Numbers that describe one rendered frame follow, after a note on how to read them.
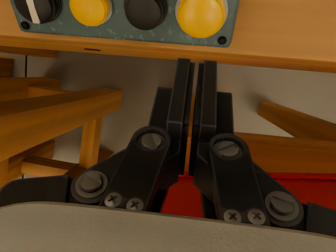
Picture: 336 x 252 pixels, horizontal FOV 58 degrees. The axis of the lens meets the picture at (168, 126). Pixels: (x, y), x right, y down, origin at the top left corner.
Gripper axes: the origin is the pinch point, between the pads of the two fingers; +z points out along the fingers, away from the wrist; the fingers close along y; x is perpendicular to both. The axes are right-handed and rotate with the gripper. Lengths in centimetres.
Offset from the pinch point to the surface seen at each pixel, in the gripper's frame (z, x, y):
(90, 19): 8.6, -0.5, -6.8
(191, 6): 8.7, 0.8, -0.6
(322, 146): 15.6, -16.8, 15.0
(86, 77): 81, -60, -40
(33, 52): 71, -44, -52
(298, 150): 13.9, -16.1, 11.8
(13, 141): 19.4, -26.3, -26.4
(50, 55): 81, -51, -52
